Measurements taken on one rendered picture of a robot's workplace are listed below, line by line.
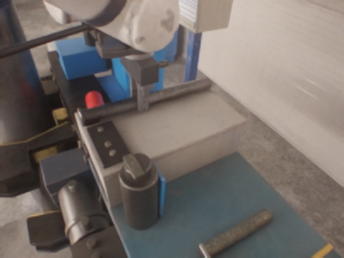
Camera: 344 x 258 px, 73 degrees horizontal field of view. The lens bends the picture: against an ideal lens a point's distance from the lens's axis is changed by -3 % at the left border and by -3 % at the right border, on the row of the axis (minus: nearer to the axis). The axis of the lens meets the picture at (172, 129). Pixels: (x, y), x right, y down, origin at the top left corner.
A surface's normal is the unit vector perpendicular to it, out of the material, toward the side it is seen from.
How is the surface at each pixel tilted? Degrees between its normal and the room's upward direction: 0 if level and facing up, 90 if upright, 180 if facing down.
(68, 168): 0
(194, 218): 0
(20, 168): 0
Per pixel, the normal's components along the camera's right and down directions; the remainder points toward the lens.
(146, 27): 0.70, 0.56
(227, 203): 0.05, -0.73
